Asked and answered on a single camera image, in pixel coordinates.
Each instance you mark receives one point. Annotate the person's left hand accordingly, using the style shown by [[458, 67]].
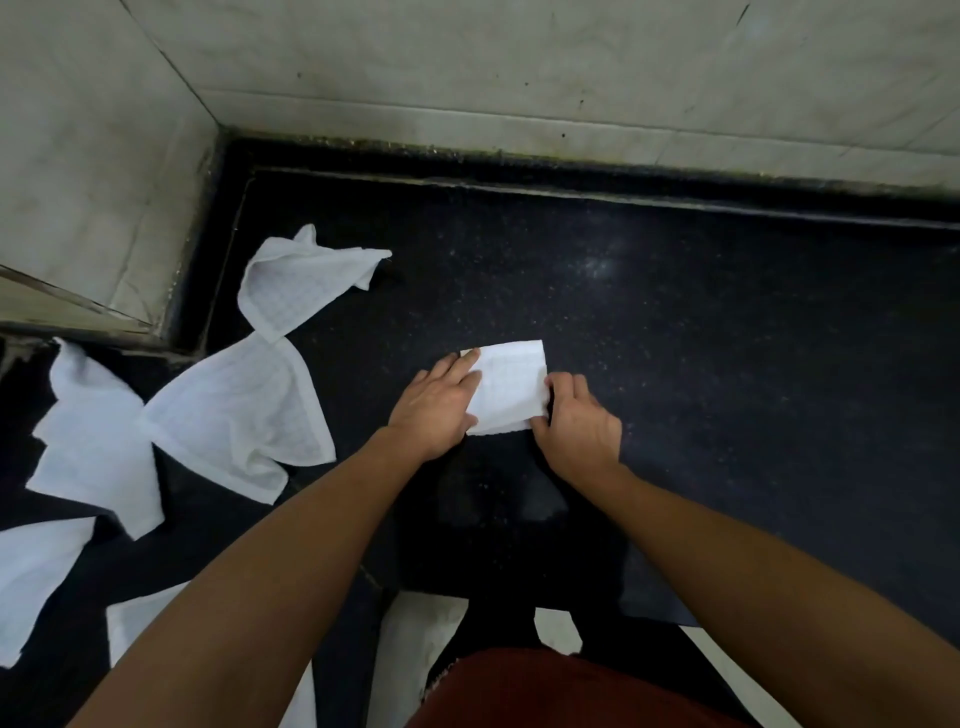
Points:
[[431, 412]]

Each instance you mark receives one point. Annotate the person's left middle finger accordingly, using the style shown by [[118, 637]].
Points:
[[465, 363]]

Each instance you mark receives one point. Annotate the crumpled white waffle cloth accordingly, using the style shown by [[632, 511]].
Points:
[[34, 581], [94, 442], [240, 420], [300, 281], [139, 622]]

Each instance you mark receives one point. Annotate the person's right forearm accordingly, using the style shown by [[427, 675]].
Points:
[[757, 592]]

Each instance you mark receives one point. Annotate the person's left forearm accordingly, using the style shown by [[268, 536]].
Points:
[[277, 570]]

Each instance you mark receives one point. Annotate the person's right hand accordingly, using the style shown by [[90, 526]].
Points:
[[581, 439]]

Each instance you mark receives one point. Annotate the person's right thumb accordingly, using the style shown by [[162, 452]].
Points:
[[541, 430]]

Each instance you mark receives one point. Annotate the person's left thumb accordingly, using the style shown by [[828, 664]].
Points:
[[469, 421]]

